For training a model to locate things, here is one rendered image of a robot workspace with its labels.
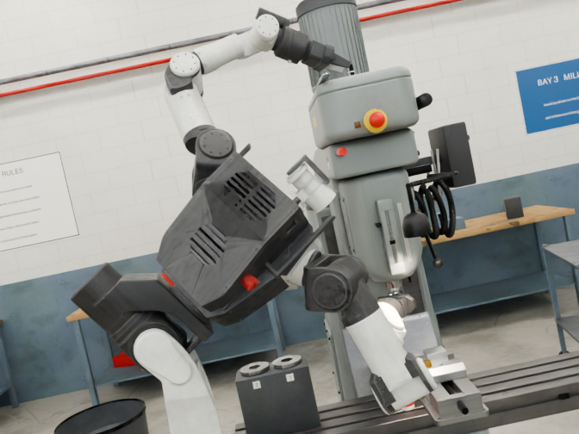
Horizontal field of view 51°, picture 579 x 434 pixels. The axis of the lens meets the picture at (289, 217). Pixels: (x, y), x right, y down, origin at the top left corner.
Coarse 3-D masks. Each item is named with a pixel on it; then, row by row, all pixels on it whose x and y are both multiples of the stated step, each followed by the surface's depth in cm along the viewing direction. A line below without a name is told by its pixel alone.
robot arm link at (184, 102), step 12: (180, 60) 155; (192, 60) 155; (168, 72) 155; (180, 72) 153; (192, 72) 154; (168, 84) 153; (180, 84) 153; (192, 84) 154; (168, 96) 155; (180, 96) 153; (192, 96) 153; (180, 108) 152; (192, 108) 151; (204, 108) 153; (180, 120) 151; (192, 120) 150; (204, 120) 150; (180, 132) 152
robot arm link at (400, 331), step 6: (384, 306) 157; (390, 306) 159; (384, 312) 154; (390, 312) 156; (396, 312) 158; (390, 318) 153; (396, 318) 155; (390, 324) 150; (396, 324) 151; (402, 324) 153; (396, 330) 150; (402, 330) 152; (402, 336) 151; (402, 342) 151
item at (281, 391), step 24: (288, 360) 184; (240, 384) 176; (264, 384) 176; (288, 384) 176; (312, 384) 177; (264, 408) 176; (288, 408) 177; (312, 408) 177; (264, 432) 177; (288, 432) 177
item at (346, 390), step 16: (320, 224) 215; (320, 240) 223; (336, 240) 215; (416, 272) 217; (384, 288) 217; (400, 288) 217; (416, 288) 217; (416, 304) 217; (432, 304) 222; (336, 320) 220; (432, 320) 220; (336, 336) 221; (336, 352) 223; (336, 368) 227; (336, 384) 250; (352, 384) 219
